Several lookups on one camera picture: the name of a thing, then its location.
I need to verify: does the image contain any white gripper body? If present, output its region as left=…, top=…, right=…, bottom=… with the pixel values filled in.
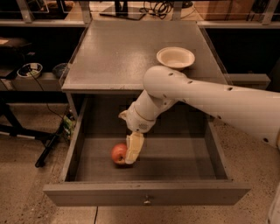
left=126, top=102, right=156, bottom=133

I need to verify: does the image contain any red apple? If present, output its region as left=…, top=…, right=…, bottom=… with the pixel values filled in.
left=111, top=143, right=127, bottom=165

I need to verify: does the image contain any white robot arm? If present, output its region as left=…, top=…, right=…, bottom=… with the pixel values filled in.
left=119, top=66, right=280, bottom=165

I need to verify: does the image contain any open grey top drawer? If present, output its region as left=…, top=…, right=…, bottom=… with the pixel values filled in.
left=44, top=95, right=250, bottom=207

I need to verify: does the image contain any grey cabinet with counter top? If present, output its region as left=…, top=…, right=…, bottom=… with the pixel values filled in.
left=59, top=19, right=235, bottom=123

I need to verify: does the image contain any metal drawer knob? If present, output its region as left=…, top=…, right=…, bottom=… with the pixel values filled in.
left=143, top=195, right=151, bottom=206

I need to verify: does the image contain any white paper bowl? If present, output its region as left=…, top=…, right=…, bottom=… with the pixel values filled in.
left=157, top=47, right=195, bottom=71

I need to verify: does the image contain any dark bowl on shelf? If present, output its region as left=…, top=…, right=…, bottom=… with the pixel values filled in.
left=52, top=63, right=68, bottom=78

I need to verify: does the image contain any white bowl on shelf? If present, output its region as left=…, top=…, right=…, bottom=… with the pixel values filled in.
left=17, top=62, right=43, bottom=79

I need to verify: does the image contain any cardboard box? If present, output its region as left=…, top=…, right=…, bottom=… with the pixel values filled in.
left=194, top=0, right=255, bottom=21

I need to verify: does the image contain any black cable on floor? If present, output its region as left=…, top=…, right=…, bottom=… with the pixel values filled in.
left=27, top=66, right=69, bottom=168

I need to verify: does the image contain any bundle of black cables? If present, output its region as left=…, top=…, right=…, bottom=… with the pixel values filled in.
left=139, top=0, right=175, bottom=21

